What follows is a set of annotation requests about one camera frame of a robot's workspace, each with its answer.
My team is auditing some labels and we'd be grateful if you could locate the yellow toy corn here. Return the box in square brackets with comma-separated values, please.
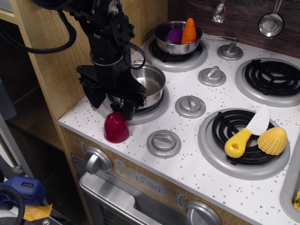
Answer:
[257, 127, 287, 156]

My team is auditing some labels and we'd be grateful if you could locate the back left burner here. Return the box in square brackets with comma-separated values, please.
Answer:
[142, 37, 208, 73]

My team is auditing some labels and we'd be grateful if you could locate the toy oven clock display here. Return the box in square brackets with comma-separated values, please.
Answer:
[128, 168, 167, 196]

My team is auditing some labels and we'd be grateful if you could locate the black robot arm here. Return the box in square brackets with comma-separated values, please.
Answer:
[34, 0, 146, 120]

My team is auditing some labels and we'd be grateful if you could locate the front right burner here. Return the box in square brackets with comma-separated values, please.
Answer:
[197, 108, 290, 180]

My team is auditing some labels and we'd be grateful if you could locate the blue clamp tool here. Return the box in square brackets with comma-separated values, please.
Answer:
[0, 175, 46, 205]

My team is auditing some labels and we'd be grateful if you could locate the grey stove knob front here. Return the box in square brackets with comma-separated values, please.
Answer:
[147, 130, 181, 158]

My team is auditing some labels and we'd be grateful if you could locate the orange toy carrot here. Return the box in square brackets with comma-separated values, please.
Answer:
[181, 17, 197, 45]

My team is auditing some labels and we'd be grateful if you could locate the steel pot at back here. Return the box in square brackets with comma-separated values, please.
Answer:
[154, 21, 203, 55]

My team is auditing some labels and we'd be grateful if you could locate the purple toy eggplant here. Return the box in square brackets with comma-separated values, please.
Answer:
[165, 28, 183, 45]

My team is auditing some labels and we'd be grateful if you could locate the yellow white toy knife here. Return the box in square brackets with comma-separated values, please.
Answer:
[225, 105, 270, 158]

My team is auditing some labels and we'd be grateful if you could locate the grey toy sink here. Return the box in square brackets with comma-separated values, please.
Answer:
[279, 147, 300, 223]

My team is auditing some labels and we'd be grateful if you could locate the silver oven door handle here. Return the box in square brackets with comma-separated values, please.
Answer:
[79, 172, 139, 225]

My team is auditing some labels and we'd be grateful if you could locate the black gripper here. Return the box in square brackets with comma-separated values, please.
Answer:
[76, 56, 146, 121]

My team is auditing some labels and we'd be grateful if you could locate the front left burner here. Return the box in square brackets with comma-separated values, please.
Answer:
[97, 85, 170, 125]

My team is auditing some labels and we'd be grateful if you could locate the hanging steel measuring cup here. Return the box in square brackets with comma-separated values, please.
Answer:
[258, 0, 285, 38]

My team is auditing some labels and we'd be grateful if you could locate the yellow tape piece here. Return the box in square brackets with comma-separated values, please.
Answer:
[23, 204, 53, 221]

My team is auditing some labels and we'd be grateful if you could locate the red toy sweet potato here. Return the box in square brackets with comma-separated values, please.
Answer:
[104, 112, 130, 143]

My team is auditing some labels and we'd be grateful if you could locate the grey oven knob right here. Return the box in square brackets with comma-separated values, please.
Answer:
[185, 201, 222, 225]

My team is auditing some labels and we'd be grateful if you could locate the yellow toy in sink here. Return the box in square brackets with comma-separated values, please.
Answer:
[292, 191, 300, 211]

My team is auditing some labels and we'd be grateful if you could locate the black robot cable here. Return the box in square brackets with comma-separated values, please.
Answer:
[0, 9, 77, 54]

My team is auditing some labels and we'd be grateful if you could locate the burner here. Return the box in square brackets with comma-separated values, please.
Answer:
[234, 58, 300, 108]
[197, 108, 290, 180]
[97, 85, 170, 125]
[142, 37, 208, 73]

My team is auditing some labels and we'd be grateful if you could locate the back right burner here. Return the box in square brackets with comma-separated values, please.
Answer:
[234, 58, 300, 108]

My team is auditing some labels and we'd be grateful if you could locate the grey oven knob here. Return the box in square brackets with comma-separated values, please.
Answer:
[85, 146, 113, 174]
[185, 201, 222, 225]

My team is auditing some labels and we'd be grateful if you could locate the steel pan near front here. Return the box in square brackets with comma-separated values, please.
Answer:
[110, 60, 166, 109]

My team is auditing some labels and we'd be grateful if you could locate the hanging clear utensil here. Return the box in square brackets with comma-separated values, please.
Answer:
[212, 0, 226, 24]

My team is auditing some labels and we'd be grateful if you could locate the grey stove knob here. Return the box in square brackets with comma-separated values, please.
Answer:
[198, 66, 226, 87]
[217, 43, 244, 61]
[147, 130, 181, 158]
[175, 95, 206, 119]

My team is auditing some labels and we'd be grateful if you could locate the grey oven knob left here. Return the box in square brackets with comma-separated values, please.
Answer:
[85, 146, 113, 174]

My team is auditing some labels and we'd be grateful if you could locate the grey stove knob rear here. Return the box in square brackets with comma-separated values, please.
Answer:
[217, 43, 244, 61]

